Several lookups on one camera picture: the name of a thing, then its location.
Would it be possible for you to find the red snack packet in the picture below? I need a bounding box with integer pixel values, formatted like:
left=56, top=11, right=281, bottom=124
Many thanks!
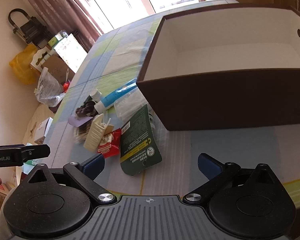
left=97, top=128, right=121, bottom=158

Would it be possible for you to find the cream plastic hair claw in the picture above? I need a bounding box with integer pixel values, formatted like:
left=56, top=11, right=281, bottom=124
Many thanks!
left=83, top=114, right=114, bottom=152

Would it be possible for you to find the green Mentholatum blister card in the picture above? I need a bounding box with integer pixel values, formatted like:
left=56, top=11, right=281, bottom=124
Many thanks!
left=120, top=105, right=162, bottom=176

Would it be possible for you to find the dark purple velvet scrunchie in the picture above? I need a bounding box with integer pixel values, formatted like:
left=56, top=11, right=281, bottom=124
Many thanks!
left=75, top=101, right=97, bottom=118

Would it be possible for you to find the clear box of floss picks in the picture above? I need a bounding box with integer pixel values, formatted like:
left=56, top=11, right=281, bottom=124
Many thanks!
left=114, top=88, right=153, bottom=122

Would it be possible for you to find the blue tube white cap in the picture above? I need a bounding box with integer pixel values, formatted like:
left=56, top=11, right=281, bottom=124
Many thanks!
left=94, top=79, right=136, bottom=114

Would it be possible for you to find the white pill bottle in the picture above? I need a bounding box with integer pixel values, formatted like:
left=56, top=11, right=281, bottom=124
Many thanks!
left=84, top=88, right=103, bottom=104

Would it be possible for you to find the cotton swab bag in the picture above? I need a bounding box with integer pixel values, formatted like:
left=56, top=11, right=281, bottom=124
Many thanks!
left=74, top=122, right=91, bottom=144

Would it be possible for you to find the purple cosmetic tube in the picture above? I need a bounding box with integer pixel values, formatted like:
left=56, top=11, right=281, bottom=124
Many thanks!
left=68, top=115, right=93, bottom=128

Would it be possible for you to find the white small box on floor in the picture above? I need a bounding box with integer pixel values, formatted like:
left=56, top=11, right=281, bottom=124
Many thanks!
left=34, top=117, right=53, bottom=145

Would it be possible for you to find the clear plastic bag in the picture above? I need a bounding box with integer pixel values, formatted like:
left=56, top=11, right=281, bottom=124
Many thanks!
left=34, top=67, right=65, bottom=107

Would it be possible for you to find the yellow plastic bag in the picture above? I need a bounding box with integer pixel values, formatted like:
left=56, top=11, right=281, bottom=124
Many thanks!
left=9, top=44, right=38, bottom=85

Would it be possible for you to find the brown cardboard carton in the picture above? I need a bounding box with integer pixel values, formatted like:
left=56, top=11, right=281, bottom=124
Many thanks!
left=42, top=55, right=75, bottom=85

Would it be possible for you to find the brown cardboard storage box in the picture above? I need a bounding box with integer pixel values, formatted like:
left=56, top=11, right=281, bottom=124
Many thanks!
left=136, top=3, right=300, bottom=131

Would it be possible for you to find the checkered bed sheet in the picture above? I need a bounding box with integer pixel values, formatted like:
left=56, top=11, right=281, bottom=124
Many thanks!
left=45, top=13, right=300, bottom=208

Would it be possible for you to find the black folding hand trolley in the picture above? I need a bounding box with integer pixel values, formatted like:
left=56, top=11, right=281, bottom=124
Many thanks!
left=8, top=8, right=51, bottom=49

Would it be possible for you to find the pink curtain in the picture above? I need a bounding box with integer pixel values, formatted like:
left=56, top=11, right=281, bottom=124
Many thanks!
left=28, top=0, right=103, bottom=51

